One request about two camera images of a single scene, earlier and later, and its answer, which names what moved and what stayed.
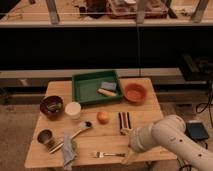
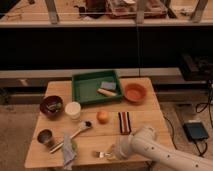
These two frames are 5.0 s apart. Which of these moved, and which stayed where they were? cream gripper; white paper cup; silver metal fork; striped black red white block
Moved: cream gripper
Stayed: white paper cup; striped black red white block; silver metal fork
